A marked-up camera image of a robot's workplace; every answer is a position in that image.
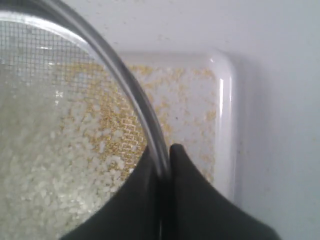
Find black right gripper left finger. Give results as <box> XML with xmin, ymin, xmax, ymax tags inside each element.
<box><xmin>62</xmin><ymin>148</ymin><xmax>160</xmax><ymax>240</ymax></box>

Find yellow millet grains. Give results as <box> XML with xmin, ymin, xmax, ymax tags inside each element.
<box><xmin>60</xmin><ymin>63</ymin><xmax>217</xmax><ymax>181</ymax></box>

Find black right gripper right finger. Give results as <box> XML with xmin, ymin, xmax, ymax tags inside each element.
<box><xmin>162</xmin><ymin>143</ymin><xmax>280</xmax><ymax>240</ymax></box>

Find white rice grains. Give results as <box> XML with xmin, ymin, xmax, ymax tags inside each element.
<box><xmin>0</xmin><ymin>65</ymin><xmax>141</xmax><ymax>240</ymax></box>

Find white rectangular plastic tray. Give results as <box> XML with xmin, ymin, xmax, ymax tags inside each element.
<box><xmin>120</xmin><ymin>50</ymin><xmax>238</xmax><ymax>201</ymax></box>

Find round stainless steel sieve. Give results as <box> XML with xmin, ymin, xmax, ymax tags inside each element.
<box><xmin>0</xmin><ymin>0</ymin><xmax>171</xmax><ymax>240</ymax></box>

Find spilled yellow grains on table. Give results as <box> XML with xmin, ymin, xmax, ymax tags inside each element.
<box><xmin>94</xmin><ymin>0</ymin><xmax>320</xmax><ymax>163</ymax></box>

